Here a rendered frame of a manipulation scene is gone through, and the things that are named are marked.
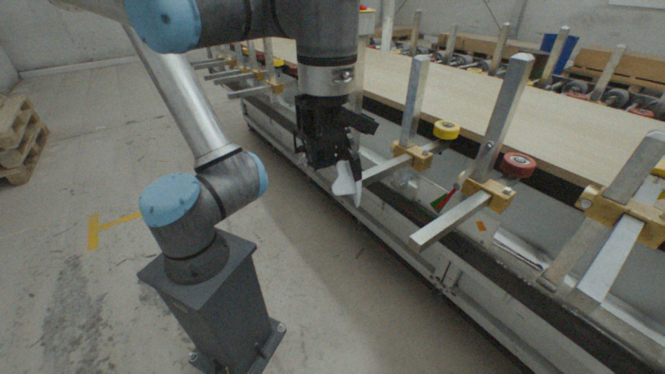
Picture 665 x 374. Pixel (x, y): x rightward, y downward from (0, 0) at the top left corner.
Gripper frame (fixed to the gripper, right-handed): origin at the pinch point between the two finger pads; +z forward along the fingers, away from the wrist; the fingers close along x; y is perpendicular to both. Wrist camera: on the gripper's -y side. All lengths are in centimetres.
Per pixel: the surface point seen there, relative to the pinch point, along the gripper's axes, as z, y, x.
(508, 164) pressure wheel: 3.7, -46.1, 13.8
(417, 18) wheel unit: -18, -144, -106
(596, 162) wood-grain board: 4, -69, 28
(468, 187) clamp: 9.0, -35.6, 10.2
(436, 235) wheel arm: 8.3, -13.8, 16.7
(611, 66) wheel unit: -9, -145, 7
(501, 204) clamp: 8.8, -35.8, 19.2
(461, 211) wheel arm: 7.7, -23.9, 15.5
